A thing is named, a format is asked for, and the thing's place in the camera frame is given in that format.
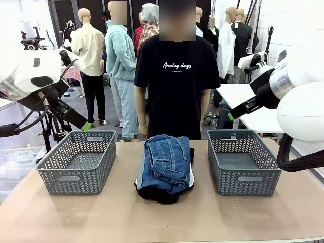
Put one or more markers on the person left forearm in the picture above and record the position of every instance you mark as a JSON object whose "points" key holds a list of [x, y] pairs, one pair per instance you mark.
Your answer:
{"points": [[205, 101]]}

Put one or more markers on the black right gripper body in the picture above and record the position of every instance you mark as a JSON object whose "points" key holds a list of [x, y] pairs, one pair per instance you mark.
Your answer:
{"points": [[264, 88]]}

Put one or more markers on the black camera tripod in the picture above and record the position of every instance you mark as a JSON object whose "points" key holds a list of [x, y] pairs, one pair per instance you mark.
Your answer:
{"points": [[31, 46]]}

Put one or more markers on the black stool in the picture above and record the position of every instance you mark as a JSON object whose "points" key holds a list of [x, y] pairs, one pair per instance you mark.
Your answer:
{"points": [[224, 119]]}

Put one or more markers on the person right hand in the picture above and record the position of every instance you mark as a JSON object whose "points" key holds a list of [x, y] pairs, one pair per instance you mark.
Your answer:
{"points": [[143, 130]]}

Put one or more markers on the mannequin in white shirt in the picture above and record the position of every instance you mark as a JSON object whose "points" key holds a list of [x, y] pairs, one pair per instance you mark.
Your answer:
{"points": [[226, 48]]}

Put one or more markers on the black camera on stand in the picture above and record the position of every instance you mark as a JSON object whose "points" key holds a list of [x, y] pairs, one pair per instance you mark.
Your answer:
{"points": [[69, 25]]}

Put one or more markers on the white background table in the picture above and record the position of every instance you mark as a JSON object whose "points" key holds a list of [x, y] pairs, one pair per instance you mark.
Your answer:
{"points": [[260, 121]]}

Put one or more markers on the person in black t-shirt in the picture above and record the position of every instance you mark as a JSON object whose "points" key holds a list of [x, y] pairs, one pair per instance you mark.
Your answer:
{"points": [[177, 101]]}

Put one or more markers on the mannequin in plaid hooded shirt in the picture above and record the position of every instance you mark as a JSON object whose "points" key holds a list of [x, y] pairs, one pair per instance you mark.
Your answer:
{"points": [[149, 33]]}

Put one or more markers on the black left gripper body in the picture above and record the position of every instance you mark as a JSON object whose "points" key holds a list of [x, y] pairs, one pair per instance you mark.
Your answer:
{"points": [[54, 95]]}

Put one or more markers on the thin black light stand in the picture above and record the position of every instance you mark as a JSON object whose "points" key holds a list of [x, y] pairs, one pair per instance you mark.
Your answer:
{"points": [[270, 40]]}

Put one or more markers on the blue denim jeans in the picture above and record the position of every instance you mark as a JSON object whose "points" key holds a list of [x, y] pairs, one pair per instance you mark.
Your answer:
{"points": [[164, 162]]}

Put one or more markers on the person right forearm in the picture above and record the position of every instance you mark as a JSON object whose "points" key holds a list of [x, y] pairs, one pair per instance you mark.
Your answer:
{"points": [[140, 106]]}

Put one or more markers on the mannequin in blue fleece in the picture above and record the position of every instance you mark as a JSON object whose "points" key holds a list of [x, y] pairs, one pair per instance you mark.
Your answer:
{"points": [[119, 55]]}

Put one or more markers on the clear plastic storage box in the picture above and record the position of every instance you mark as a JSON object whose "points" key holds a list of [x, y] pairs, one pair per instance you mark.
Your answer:
{"points": [[17, 162]]}

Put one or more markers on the grey plastic woven basket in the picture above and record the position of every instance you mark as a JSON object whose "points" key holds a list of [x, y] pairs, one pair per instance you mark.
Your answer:
{"points": [[243, 162], [76, 162]]}

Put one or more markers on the mannequin in red top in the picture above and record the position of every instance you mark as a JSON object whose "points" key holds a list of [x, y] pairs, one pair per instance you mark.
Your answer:
{"points": [[138, 35]]}

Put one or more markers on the mannequin in black shirt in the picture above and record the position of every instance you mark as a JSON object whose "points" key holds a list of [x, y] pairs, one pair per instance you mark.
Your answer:
{"points": [[243, 40]]}

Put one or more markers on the mannequin in cream shirt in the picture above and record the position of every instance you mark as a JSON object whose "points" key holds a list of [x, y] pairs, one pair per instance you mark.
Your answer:
{"points": [[88, 48]]}

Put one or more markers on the red checkered tablecloth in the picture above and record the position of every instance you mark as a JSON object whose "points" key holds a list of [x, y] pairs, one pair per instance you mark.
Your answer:
{"points": [[74, 73]]}

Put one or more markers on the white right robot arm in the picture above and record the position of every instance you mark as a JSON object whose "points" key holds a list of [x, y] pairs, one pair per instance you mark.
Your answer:
{"points": [[301, 111]]}

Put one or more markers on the white garment black trim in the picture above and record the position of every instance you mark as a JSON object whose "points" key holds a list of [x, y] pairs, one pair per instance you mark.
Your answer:
{"points": [[192, 178]]}

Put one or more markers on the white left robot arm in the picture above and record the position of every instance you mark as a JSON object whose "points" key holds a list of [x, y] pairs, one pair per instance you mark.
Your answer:
{"points": [[25, 65]]}

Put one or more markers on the small clear floor bin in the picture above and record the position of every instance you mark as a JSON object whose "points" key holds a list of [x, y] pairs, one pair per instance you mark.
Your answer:
{"points": [[73, 93]]}

